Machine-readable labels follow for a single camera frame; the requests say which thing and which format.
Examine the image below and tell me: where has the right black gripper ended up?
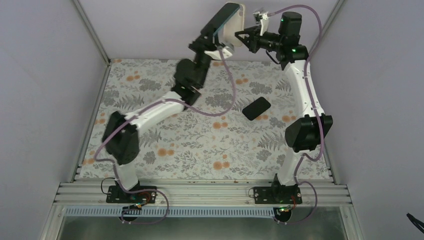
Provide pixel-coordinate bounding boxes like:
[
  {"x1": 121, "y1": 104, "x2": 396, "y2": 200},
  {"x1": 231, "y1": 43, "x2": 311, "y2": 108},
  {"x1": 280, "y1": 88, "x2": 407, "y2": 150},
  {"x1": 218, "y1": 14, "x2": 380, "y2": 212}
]
[{"x1": 236, "y1": 25, "x2": 285, "y2": 54}]

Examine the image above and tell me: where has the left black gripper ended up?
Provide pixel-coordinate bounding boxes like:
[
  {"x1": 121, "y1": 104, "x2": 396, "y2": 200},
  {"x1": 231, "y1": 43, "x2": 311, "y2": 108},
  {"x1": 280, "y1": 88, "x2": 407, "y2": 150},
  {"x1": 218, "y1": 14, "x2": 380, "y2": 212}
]
[{"x1": 187, "y1": 23, "x2": 218, "y2": 87}]

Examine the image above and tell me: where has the black smartphone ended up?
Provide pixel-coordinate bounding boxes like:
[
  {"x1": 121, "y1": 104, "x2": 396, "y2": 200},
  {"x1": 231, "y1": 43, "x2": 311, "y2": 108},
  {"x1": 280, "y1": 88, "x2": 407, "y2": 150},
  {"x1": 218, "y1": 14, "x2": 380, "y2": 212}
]
[{"x1": 198, "y1": 2, "x2": 241, "y2": 43}]

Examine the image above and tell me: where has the beige phone case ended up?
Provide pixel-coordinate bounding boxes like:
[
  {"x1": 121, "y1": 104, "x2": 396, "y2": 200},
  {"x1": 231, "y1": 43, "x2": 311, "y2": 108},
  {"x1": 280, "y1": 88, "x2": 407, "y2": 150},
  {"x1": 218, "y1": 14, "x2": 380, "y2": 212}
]
[{"x1": 220, "y1": 3, "x2": 246, "y2": 47}]

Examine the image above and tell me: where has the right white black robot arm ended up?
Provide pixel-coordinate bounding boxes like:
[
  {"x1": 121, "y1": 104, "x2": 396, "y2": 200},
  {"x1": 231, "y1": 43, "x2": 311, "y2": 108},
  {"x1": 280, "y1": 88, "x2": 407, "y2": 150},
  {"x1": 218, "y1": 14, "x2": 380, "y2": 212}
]
[{"x1": 234, "y1": 11, "x2": 333, "y2": 204}]

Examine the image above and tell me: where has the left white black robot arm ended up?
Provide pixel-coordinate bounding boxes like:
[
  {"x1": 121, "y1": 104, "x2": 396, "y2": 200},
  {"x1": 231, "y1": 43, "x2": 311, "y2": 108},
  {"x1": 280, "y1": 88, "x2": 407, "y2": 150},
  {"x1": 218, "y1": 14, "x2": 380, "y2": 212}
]
[{"x1": 102, "y1": 35, "x2": 220, "y2": 203}]

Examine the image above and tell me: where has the black phone on table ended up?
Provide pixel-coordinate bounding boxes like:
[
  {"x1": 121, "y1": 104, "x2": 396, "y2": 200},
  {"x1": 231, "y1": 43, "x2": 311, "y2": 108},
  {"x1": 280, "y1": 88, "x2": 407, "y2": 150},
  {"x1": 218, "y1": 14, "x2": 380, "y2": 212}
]
[{"x1": 241, "y1": 96, "x2": 271, "y2": 121}]

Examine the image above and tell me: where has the floral patterned table mat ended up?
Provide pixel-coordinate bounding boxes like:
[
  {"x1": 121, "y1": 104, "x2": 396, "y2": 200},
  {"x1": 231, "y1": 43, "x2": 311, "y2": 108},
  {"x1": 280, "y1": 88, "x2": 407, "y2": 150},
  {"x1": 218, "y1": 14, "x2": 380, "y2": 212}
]
[{"x1": 77, "y1": 58, "x2": 334, "y2": 181}]

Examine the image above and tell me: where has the black object at edge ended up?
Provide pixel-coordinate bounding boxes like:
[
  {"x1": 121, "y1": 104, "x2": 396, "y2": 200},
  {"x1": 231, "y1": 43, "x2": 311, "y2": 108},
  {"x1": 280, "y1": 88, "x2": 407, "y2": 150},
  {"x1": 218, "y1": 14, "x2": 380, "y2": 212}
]
[{"x1": 406, "y1": 212, "x2": 424, "y2": 233}]

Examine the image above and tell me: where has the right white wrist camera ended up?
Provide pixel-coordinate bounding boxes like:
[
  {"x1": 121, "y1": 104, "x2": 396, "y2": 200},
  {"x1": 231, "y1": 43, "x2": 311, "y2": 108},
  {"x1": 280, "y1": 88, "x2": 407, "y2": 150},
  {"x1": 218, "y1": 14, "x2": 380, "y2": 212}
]
[{"x1": 253, "y1": 11, "x2": 269, "y2": 37}]

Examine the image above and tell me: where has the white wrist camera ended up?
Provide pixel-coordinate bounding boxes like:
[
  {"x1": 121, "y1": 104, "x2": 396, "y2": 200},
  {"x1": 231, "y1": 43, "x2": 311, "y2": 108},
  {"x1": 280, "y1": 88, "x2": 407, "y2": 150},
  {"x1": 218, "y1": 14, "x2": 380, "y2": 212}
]
[
  {"x1": 204, "y1": 46, "x2": 235, "y2": 61},
  {"x1": 253, "y1": 11, "x2": 269, "y2": 37}
]

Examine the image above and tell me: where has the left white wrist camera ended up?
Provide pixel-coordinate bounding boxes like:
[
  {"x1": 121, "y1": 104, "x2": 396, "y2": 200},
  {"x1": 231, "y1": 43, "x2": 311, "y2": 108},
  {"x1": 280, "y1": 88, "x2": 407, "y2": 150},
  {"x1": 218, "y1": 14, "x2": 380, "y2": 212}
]
[{"x1": 204, "y1": 46, "x2": 235, "y2": 61}]

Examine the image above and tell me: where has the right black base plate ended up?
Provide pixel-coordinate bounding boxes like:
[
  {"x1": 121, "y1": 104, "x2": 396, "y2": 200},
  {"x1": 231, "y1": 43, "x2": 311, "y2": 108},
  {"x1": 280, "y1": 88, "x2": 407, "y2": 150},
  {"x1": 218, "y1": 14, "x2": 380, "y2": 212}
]
[{"x1": 253, "y1": 185, "x2": 303, "y2": 205}]

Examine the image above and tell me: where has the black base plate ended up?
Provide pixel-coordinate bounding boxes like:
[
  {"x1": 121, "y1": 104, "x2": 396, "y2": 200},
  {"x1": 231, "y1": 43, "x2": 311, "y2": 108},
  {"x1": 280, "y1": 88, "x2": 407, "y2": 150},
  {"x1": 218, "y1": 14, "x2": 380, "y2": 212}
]
[
  {"x1": 105, "y1": 185, "x2": 157, "y2": 204},
  {"x1": 253, "y1": 185, "x2": 303, "y2": 205}
]

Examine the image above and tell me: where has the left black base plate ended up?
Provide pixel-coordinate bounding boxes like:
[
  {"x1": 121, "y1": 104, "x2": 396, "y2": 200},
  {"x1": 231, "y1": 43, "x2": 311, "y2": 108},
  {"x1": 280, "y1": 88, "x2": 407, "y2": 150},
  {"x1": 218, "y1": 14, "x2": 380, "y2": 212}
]
[{"x1": 105, "y1": 185, "x2": 157, "y2": 204}]

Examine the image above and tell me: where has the aluminium rail frame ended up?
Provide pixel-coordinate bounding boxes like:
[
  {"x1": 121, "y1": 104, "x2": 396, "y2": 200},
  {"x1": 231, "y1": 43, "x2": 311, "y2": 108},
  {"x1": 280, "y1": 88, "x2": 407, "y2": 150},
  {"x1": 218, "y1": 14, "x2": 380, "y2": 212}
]
[{"x1": 40, "y1": 179, "x2": 363, "y2": 240}]

